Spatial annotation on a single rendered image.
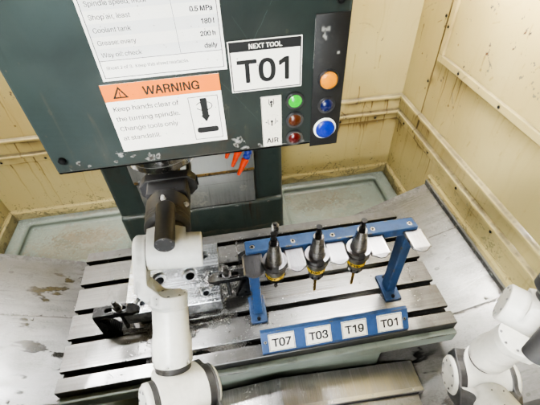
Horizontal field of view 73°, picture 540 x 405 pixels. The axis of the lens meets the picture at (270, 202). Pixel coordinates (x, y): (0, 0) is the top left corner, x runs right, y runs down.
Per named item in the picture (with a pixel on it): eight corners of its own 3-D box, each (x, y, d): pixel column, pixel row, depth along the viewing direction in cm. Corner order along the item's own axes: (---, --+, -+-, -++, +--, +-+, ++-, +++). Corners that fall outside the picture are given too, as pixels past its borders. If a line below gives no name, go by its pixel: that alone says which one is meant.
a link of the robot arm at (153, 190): (193, 159, 78) (195, 196, 69) (201, 192, 85) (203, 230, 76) (132, 167, 77) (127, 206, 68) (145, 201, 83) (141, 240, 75)
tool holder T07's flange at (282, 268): (285, 255, 96) (285, 249, 94) (288, 275, 92) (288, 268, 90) (261, 257, 96) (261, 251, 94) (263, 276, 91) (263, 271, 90)
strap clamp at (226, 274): (252, 294, 122) (248, 267, 112) (213, 300, 121) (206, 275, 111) (251, 285, 125) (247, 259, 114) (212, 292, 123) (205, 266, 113)
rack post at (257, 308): (267, 322, 115) (263, 267, 94) (251, 325, 114) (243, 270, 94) (263, 295, 122) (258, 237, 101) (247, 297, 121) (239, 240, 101)
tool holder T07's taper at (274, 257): (282, 252, 94) (282, 235, 89) (284, 266, 90) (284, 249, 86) (265, 253, 93) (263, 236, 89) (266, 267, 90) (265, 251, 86)
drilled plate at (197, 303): (222, 308, 114) (221, 300, 111) (128, 324, 112) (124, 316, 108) (218, 251, 131) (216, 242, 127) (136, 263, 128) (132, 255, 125)
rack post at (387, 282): (401, 300, 119) (425, 241, 98) (385, 302, 118) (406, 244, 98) (389, 274, 126) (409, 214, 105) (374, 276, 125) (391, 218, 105)
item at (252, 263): (265, 277, 90) (265, 275, 90) (244, 280, 90) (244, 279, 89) (261, 255, 95) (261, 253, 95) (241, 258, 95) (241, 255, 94)
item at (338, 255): (351, 263, 92) (351, 261, 92) (331, 267, 92) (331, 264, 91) (343, 242, 97) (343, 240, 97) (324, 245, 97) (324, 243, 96)
